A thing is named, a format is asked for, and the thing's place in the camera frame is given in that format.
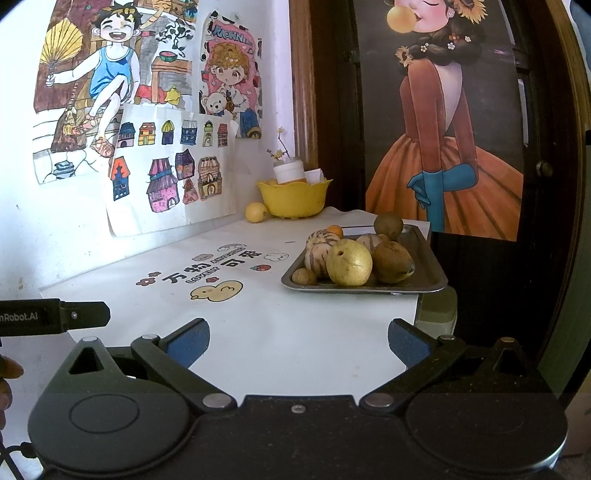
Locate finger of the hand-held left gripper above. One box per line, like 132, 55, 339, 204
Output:
59, 301, 112, 330

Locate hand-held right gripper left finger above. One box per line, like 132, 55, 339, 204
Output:
60, 318, 237, 411

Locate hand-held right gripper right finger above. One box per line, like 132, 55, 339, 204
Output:
360, 318, 541, 411

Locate metal tray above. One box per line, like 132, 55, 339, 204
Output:
281, 224, 448, 295

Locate olive brown mango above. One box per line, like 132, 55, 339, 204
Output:
372, 240, 415, 284

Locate yellow pear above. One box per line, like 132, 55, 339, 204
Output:
326, 240, 373, 287

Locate small striped pepino melon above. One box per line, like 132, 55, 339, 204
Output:
356, 233, 391, 252

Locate brown kiwi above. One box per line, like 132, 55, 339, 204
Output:
373, 211, 404, 241

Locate large striped pepino melon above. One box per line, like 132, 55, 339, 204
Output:
306, 231, 345, 278

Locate person's left hand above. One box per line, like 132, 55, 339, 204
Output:
0, 355, 25, 430

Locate white printed table mat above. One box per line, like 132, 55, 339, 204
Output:
39, 208, 432, 402

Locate coloured drawing of houses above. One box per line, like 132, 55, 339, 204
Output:
105, 104, 241, 238

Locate yellow plastic bowl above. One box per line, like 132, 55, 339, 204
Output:
257, 178, 333, 219

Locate white lidded jar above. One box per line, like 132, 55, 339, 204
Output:
273, 157, 306, 185

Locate yellow flower sprig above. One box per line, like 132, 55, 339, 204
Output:
267, 127, 291, 162

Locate coloured drawing with fan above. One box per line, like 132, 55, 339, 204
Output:
31, 0, 204, 185

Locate dark wooden door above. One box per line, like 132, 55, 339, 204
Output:
309, 0, 587, 370

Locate coloured drawing with teddy bear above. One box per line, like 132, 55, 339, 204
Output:
198, 9, 264, 141

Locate black cable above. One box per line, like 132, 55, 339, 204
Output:
0, 440, 44, 480

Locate wall poster orange dress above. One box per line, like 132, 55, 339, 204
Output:
365, 0, 525, 241

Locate wooden door frame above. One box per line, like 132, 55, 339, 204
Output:
288, 0, 319, 208

